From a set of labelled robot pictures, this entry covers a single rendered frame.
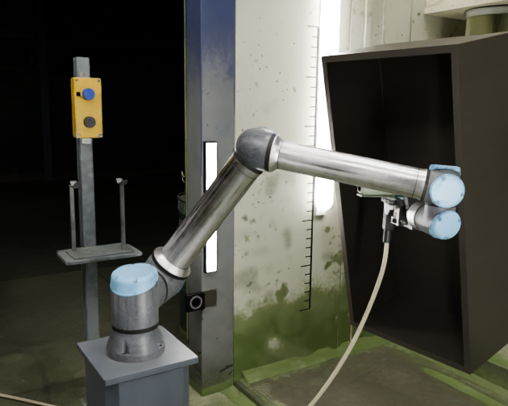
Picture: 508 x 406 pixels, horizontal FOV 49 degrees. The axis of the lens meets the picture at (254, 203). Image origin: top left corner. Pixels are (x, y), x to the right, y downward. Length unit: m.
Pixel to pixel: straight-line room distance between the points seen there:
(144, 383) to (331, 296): 1.63
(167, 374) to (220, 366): 1.11
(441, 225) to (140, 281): 0.92
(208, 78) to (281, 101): 0.42
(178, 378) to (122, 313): 0.27
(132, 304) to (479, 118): 1.28
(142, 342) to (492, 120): 1.38
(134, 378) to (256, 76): 1.56
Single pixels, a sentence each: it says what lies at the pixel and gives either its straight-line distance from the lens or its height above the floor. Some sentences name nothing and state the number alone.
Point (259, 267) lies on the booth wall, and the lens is 2.86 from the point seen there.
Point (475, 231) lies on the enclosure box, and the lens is 2.09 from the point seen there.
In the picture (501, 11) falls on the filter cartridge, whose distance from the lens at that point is 3.31.
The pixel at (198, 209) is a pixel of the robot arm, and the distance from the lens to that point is 1.83.
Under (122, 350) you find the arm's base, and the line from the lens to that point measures 1.84.
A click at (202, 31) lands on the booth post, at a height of 1.76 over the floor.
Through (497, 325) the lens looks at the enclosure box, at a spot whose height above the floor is 0.61.
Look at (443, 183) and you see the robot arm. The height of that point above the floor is 1.24.
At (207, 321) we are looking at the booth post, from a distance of 2.79.
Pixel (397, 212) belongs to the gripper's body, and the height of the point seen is 1.09.
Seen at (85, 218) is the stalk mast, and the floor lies 0.92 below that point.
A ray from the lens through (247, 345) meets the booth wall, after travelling 2.96.
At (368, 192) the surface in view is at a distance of 1.96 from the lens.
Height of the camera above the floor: 1.43
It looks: 10 degrees down
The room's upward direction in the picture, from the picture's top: 1 degrees clockwise
